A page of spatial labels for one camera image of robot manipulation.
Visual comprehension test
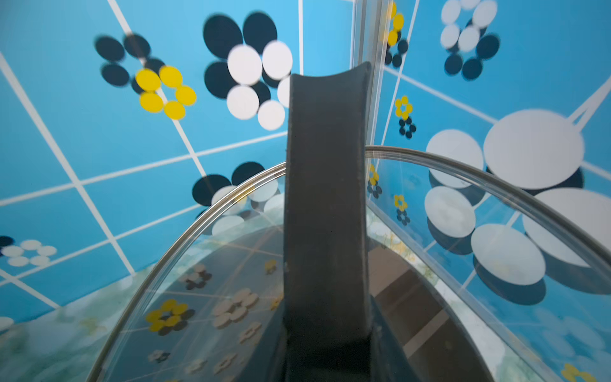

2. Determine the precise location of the glass lid of wok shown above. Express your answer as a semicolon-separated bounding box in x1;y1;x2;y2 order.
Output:
85;61;611;382

